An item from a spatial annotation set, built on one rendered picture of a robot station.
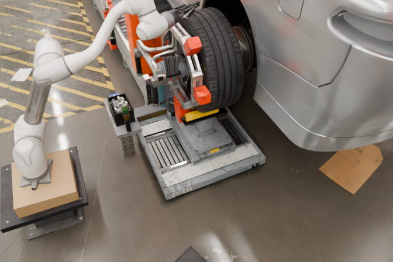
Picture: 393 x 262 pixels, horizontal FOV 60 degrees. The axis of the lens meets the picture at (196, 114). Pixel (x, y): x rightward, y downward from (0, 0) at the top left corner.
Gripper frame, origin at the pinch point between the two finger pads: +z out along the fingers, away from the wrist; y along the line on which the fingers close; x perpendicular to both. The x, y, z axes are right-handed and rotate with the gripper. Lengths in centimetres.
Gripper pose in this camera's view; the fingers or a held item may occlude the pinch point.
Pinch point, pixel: (195, 4)
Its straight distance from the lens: 202.9
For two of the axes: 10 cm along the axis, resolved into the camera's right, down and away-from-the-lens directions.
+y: 7.5, 4.8, -4.4
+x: 0.3, -7.0, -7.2
